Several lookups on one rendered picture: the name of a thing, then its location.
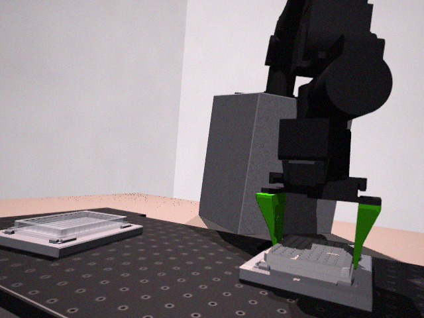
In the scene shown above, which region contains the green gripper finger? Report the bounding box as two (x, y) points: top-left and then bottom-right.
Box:
(256, 192), (286, 246)
(353, 204), (382, 269)

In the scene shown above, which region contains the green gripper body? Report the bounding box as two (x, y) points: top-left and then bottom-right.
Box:
(261, 172), (382, 206)

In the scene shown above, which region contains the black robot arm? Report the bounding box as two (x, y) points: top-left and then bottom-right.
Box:
(264, 0), (393, 186)

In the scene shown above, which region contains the white well plate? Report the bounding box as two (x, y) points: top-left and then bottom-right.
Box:
(260, 235), (354, 284)

